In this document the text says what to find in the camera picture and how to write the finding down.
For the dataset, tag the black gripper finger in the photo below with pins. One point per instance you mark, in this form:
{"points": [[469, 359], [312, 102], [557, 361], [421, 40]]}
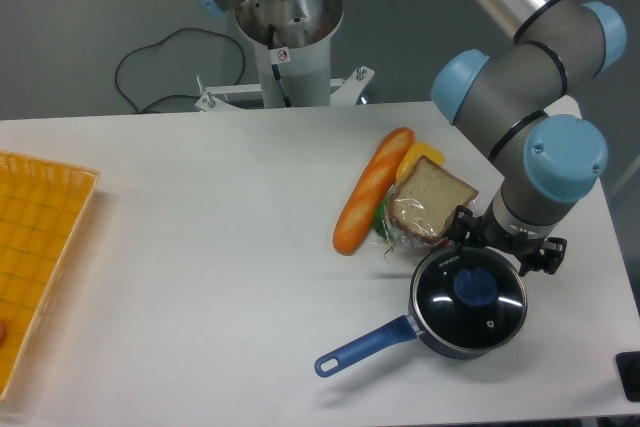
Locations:
{"points": [[545, 254], [462, 227]]}

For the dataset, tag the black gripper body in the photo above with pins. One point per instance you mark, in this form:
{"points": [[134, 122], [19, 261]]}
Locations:
{"points": [[521, 244]]}

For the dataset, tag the glass pot lid blue knob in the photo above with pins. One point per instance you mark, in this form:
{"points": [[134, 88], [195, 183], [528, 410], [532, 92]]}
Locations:
{"points": [[467, 301]]}

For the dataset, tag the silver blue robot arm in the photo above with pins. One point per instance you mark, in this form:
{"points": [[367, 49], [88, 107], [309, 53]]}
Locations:
{"points": [[548, 162]]}

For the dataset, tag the bagged bread slice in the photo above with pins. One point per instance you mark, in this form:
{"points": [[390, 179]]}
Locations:
{"points": [[418, 206]]}

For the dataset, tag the green toy vegetable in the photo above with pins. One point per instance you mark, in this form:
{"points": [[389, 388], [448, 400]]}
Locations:
{"points": [[379, 221]]}

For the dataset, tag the yellow toy bell pepper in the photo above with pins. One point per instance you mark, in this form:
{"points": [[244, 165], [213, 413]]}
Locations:
{"points": [[415, 152]]}

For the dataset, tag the orange toy baguette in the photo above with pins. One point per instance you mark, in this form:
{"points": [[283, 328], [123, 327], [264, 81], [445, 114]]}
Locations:
{"points": [[356, 217]]}

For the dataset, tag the black device at edge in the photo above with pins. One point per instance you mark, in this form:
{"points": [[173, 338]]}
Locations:
{"points": [[628, 366]]}

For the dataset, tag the orange plastic basket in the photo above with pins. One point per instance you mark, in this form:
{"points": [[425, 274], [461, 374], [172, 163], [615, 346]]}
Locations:
{"points": [[42, 204]]}

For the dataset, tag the blue saucepan with handle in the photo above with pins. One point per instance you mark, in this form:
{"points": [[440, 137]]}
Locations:
{"points": [[402, 329]]}

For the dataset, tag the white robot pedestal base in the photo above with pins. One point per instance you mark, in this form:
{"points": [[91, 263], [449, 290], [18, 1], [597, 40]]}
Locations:
{"points": [[292, 47]]}

